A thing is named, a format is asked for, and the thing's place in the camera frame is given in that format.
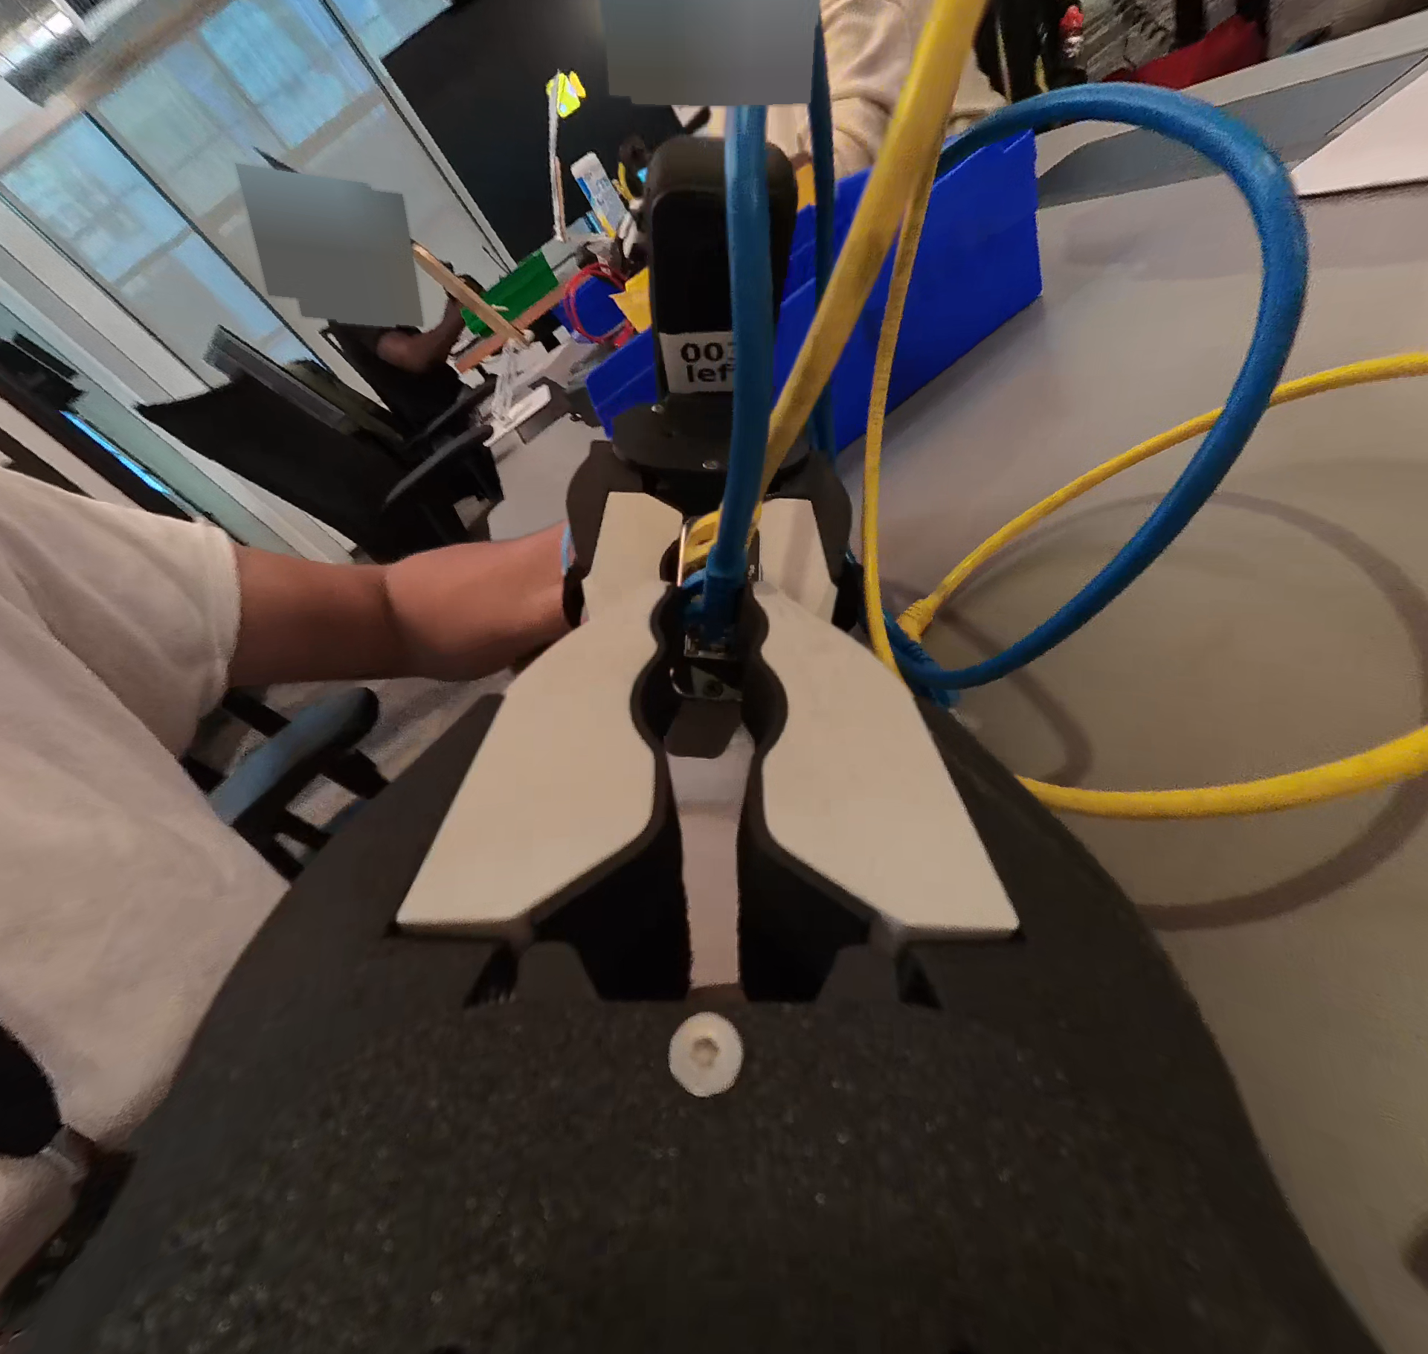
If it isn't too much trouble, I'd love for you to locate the black ethernet port adapter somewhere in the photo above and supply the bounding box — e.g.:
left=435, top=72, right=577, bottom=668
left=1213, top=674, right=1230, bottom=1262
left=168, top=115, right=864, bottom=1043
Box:
left=663, top=522, right=773, bottom=762

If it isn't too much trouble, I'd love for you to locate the black office chair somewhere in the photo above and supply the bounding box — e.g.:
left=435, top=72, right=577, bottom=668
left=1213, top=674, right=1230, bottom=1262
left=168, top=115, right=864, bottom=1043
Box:
left=138, top=328, right=508, bottom=558

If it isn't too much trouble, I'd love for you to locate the red bag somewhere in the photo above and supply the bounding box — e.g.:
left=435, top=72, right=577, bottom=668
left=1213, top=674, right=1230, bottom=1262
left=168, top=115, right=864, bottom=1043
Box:
left=1097, top=12, right=1270, bottom=87

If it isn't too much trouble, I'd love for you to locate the blue black chair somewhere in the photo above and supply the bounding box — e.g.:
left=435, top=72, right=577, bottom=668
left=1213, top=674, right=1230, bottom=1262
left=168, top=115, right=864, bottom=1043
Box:
left=181, top=685, right=388, bottom=881

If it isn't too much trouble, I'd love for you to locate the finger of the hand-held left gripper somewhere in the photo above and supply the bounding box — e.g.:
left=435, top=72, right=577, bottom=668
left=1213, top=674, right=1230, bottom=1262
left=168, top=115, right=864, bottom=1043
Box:
left=581, top=488, right=684, bottom=622
left=755, top=497, right=840, bottom=622

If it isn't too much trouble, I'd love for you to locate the yellow ethernet cable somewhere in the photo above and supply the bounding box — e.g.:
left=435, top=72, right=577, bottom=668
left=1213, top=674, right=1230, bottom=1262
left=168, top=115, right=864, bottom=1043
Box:
left=679, top=0, right=1428, bottom=820

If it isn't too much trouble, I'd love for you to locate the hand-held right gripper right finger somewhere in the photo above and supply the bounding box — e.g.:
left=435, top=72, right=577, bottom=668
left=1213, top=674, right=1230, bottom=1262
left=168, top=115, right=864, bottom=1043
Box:
left=736, top=583, right=1021, bottom=1005

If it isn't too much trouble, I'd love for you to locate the green plastic bin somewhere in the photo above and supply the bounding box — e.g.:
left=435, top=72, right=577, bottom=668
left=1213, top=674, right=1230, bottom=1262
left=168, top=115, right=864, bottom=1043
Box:
left=459, top=255, right=559, bottom=336

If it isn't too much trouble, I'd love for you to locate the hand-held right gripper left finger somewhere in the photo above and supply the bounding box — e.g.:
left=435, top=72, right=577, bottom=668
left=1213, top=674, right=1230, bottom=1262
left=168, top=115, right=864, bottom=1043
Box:
left=395, top=583, right=691, bottom=1005

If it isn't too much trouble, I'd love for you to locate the person's black clothing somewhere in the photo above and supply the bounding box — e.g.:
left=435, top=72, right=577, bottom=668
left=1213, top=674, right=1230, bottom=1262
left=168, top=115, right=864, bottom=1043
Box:
left=0, top=1024, right=62, bottom=1161

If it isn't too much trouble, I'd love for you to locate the blue plastic bin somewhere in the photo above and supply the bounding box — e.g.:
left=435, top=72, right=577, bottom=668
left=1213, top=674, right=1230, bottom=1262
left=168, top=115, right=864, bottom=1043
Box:
left=583, top=130, right=1044, bottom=454

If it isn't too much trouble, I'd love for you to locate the red cable coil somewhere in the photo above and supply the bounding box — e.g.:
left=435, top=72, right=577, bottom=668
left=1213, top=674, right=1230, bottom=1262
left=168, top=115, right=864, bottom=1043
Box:
left=560, top=264, right=635, bottom=350

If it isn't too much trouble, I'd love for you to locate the person's left forearm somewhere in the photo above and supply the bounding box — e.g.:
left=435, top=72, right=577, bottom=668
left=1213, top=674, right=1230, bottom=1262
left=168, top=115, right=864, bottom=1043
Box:
left=233, top=522, right=575, bottom=689

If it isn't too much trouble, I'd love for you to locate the blue ethernet cable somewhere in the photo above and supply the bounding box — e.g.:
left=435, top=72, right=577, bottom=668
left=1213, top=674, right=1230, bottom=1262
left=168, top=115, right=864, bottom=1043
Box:
left=679, top=20, right=1308, bottom=708

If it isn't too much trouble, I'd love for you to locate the thin wooden board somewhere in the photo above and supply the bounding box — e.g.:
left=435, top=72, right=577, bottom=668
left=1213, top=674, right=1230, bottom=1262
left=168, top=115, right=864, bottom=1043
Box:
left=410, top=238, right=535, bottom=350

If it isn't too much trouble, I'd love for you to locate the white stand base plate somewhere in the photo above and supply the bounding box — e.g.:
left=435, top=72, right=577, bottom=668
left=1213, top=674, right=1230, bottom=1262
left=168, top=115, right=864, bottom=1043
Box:
left=1288, top=70, right=1428, bottom=201

